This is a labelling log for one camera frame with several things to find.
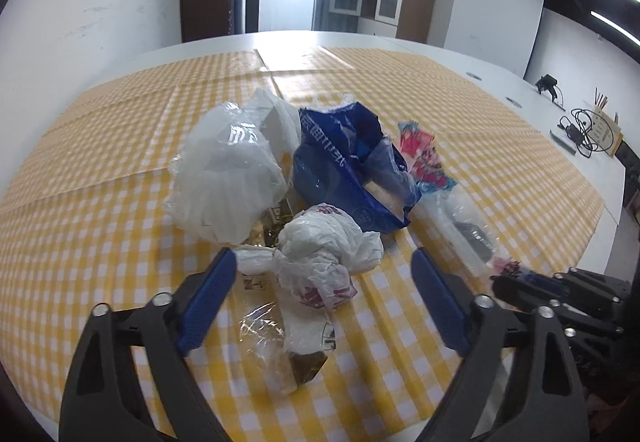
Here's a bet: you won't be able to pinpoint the black power adapter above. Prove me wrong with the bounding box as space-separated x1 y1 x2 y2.
535 75 565 99

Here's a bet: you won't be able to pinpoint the clear cellophane wrapper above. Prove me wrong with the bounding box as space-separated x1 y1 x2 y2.
239 302 301 395

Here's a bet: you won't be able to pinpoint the black cable bundle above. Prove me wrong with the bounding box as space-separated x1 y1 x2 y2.
557 108 610 159

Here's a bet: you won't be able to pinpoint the flat grey device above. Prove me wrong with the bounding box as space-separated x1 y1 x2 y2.
549 129 577 156

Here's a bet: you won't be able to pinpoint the blue plastic bag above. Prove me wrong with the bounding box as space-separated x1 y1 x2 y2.
291 94 422 234

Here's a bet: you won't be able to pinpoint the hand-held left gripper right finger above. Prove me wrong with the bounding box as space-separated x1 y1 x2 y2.
410 247 587 442

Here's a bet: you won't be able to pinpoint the pink printed snack wrapper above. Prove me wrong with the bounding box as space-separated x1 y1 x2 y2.
397 120 460 195

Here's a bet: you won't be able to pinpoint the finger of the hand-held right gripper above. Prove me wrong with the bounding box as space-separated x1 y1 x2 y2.
490 274 626 340
520 267 632 310

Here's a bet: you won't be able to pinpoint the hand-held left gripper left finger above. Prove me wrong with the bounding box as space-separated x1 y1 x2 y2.
59 248 237 442

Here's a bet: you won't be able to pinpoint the white red-print plastic bag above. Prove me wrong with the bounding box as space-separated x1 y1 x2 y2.
235 203 385 355

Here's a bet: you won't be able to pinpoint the translucent white plastic bag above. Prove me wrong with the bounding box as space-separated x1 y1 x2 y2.
167 88 303 245

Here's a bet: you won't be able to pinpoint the clear plastic wrapper dark contents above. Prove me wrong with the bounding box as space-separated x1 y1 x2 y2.
432 187 526 279

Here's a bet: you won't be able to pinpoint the yellow checked tablecloth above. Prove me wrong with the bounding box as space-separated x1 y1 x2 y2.
0 46 621 428

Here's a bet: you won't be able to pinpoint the wooden pen holder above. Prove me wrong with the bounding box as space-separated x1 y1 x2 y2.
587 91 625 156

